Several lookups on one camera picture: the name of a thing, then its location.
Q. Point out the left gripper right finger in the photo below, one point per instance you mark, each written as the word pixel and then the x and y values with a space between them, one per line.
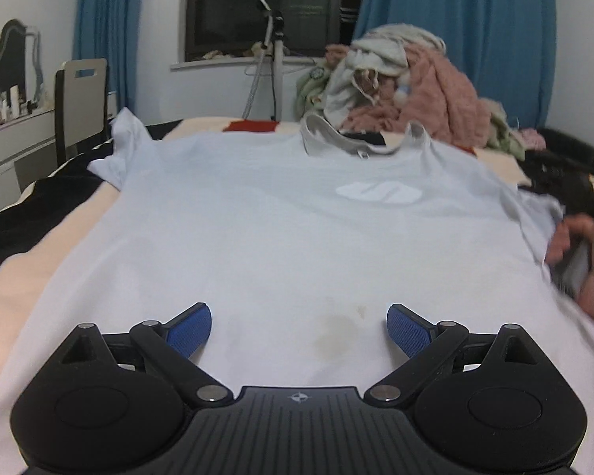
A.
pixel 430 350

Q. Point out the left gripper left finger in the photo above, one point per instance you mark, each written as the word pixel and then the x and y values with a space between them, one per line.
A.
pixel 167 348

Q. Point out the light blue t-shirt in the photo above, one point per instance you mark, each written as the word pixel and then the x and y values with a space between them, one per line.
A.
pixel 287 257

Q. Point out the right hand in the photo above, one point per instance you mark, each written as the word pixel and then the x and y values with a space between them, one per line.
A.
pixel 571 227

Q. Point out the black armchair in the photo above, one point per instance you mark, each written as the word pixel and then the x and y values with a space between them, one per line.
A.
pixel 568 146

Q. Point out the striped cream red black blanket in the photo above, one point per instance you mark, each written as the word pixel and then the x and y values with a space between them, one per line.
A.
pixel 44 237

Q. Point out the pink fuzzy blanket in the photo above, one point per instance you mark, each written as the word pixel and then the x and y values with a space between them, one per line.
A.
pixel 435 94

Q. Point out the right blue curtain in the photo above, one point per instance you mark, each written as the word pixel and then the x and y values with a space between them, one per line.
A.
pixel 507 48

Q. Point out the blue curtain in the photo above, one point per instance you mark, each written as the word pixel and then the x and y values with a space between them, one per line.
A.
pixel 507 48
pixel 109 29

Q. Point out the white crumpled cloth on pile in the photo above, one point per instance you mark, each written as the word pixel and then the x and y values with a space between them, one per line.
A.
pixel 379 52

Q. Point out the white desk with drawers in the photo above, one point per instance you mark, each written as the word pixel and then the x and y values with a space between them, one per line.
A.
pixel 27 154

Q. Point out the beige black chair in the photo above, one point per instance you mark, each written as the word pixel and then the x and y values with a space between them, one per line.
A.
pixel 80 103

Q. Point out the green cloth in pile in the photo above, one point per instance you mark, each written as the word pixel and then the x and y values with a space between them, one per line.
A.
pixel 310 89

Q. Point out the white tripod stand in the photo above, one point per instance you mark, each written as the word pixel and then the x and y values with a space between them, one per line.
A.
pixel 272 50

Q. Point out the dark window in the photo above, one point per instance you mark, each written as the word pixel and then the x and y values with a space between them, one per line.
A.
pixel 231 27

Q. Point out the left blue curtain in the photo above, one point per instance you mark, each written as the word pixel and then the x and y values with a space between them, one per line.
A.
pixel 109 29

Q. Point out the wavy frame mirror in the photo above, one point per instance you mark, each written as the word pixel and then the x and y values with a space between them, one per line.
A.
pixel 20 47

